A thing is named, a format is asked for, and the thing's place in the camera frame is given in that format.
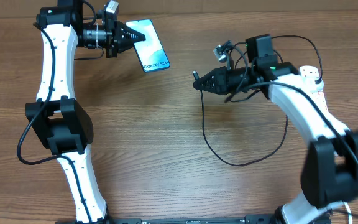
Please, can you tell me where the white charger plug adapter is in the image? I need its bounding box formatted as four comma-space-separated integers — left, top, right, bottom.
303, 77, 324, 93

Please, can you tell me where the blue Galaxy S24+ smartphone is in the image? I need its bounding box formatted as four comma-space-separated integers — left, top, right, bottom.
126, 19, 170, 73

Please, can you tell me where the white power strip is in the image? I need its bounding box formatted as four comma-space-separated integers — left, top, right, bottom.
300, 65, 328, 111

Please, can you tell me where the black USB charging cable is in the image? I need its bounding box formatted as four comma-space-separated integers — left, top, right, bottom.
192, 35, 324, 167

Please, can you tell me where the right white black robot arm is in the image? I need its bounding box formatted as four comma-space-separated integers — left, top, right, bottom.
193, 34, 358, 223

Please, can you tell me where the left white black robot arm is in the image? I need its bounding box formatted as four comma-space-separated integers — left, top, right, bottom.
17, 1, 145, 223

